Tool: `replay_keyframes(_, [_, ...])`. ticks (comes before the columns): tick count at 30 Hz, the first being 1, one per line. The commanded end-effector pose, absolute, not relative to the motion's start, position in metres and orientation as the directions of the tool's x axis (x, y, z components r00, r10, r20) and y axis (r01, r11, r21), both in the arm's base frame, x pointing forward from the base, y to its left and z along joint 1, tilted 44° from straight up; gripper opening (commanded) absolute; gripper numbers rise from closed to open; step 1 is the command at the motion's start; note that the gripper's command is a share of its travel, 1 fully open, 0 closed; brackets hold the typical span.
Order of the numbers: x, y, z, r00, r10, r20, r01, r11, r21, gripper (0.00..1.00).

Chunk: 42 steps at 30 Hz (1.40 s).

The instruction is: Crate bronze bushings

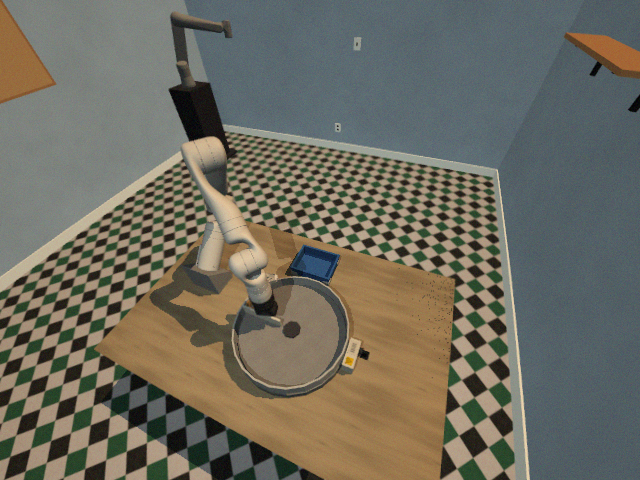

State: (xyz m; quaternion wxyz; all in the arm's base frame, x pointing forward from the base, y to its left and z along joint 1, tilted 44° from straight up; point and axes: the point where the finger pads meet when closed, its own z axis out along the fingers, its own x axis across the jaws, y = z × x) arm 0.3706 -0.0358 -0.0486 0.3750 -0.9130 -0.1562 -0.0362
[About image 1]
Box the blue tray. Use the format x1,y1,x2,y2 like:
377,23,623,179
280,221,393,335
290,244,340,286

